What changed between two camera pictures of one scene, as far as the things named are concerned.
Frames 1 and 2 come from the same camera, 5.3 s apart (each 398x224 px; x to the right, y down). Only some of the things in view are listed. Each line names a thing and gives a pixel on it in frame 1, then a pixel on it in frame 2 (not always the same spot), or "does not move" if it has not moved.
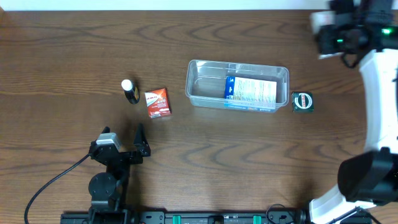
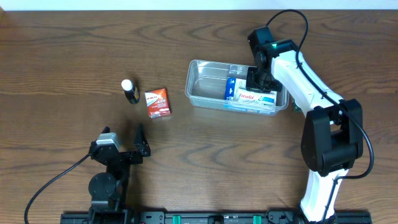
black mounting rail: (192, 217) does not move
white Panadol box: (323, 17) → (257, 97)
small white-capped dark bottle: (132, 91) does not move
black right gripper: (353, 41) → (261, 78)
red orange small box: (158, 102) does not move
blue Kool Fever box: (248, 94) does not move
